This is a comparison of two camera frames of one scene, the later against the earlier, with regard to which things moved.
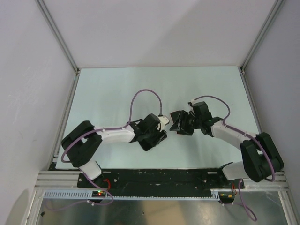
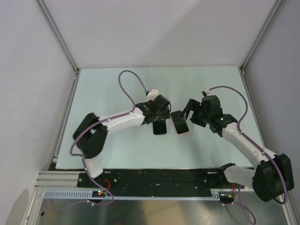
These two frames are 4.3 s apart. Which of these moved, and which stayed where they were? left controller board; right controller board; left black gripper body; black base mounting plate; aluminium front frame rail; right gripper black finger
Moved: left black gripper body; right gripper black finger
Stayed: right controller board; left controller board; aluminium front frame rail; black base mounting plate
